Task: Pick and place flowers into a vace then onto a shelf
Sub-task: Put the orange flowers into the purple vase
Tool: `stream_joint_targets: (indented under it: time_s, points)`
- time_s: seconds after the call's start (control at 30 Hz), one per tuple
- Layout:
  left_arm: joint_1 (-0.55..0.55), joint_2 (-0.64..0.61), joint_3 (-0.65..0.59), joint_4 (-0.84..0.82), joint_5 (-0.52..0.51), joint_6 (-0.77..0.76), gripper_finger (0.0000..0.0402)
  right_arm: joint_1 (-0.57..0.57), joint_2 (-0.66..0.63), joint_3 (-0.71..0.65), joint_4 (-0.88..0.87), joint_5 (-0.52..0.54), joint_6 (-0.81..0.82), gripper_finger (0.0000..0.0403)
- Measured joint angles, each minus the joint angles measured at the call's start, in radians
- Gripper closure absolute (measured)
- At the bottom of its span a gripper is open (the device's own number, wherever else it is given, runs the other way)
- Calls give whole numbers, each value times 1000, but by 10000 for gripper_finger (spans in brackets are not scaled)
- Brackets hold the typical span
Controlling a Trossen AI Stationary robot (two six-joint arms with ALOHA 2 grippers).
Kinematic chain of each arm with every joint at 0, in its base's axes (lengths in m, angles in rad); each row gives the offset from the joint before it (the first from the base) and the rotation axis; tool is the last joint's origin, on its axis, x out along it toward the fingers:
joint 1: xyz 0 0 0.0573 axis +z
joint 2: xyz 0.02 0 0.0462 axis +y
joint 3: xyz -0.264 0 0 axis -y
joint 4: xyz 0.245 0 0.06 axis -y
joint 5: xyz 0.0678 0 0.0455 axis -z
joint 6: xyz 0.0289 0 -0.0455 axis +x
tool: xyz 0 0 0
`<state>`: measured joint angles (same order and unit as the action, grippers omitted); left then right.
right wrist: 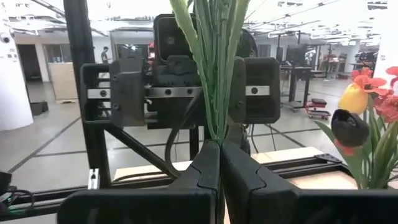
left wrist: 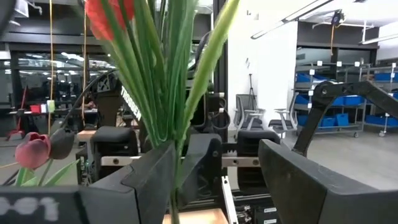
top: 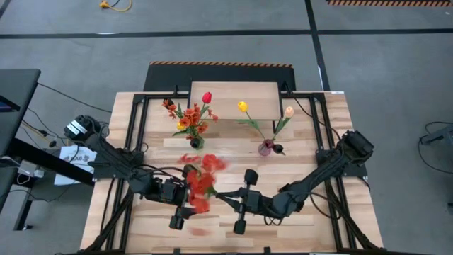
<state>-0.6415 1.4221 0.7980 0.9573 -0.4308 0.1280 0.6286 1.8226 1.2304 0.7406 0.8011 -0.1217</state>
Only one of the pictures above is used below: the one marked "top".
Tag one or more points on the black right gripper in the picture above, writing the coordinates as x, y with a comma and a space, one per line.
253, 202

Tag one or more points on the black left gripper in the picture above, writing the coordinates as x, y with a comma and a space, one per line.
178, 212

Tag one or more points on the orange artificial flower bunch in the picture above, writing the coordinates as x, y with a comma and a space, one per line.
193, 118
203, 182

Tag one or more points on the pink glass vase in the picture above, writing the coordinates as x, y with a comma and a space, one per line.
264, 148

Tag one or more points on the green glass vase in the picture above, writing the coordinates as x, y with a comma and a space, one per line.
197, 142

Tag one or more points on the black artificial tulip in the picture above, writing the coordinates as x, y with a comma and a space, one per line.
278, 148

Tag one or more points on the cream artificial tulip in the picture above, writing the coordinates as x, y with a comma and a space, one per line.
289, 112

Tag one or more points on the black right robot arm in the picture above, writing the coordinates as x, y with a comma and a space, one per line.
318, 173

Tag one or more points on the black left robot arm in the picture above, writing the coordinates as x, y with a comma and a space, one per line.
113, 156

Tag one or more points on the wooden shelf with black legs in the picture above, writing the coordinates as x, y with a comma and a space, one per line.
226, 95

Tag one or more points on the white printed paper sheet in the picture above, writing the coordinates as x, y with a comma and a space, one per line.
72, 154

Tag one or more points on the black hazard-striped floor mat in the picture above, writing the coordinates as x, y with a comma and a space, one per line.
170, 78

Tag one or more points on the white power strip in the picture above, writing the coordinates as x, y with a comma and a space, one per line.
31, 170

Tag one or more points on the black desk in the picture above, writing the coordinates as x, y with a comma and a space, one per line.
17, 92

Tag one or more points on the dark laptop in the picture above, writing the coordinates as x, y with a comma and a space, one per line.
7, 104

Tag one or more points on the grey floor device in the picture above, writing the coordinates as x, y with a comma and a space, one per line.
442, 134

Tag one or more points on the black yellow hazard strip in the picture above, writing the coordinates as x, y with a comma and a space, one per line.
389, 3

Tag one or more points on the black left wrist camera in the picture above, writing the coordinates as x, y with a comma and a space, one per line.
168, 190

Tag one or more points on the black aluminium rig frame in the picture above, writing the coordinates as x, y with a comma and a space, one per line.
159, 95

